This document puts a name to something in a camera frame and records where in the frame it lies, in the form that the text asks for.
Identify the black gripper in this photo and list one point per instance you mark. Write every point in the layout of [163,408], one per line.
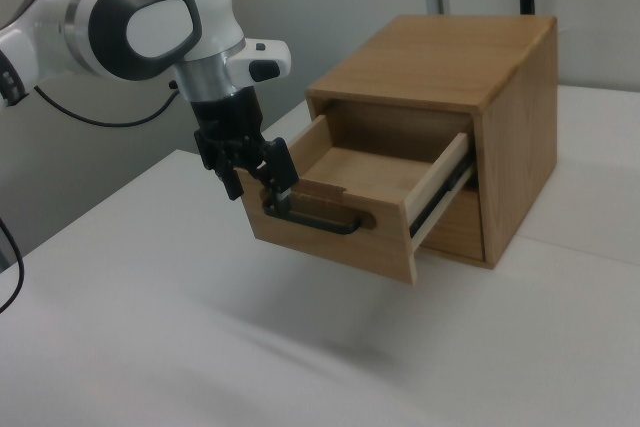
[227,119]

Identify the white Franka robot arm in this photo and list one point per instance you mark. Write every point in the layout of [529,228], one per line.
[160,32]

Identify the wooden two-drawer cabinet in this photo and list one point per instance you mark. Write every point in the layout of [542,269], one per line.
[525,147]

